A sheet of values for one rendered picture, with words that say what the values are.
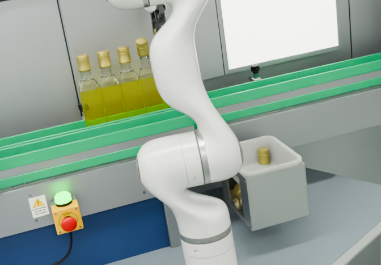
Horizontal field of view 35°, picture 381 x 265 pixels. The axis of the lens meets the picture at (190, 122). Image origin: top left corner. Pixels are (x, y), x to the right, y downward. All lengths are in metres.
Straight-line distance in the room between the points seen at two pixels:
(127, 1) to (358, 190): 1.09
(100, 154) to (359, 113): 0.85
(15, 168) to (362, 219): 1.00
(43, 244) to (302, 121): 0.86
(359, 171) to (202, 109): 1.19
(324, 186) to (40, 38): 1.02
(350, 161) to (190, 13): 1.23
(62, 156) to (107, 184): 0.15
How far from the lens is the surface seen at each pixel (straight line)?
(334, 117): 1.99
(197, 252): 1.39
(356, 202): 1.98
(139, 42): 1.75
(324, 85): 1.97
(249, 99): 1.87
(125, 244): 1.81
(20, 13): 1.87
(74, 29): 1.85
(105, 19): 1.86
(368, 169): 2.40
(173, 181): 1.31
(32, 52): 1.89
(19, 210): 1.70
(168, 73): 1.27
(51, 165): 1.68
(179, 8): 1.27
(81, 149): 1.67
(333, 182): 2.11
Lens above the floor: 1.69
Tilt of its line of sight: 19 degrees down
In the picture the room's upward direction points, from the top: 8 degrees counter-clockwise
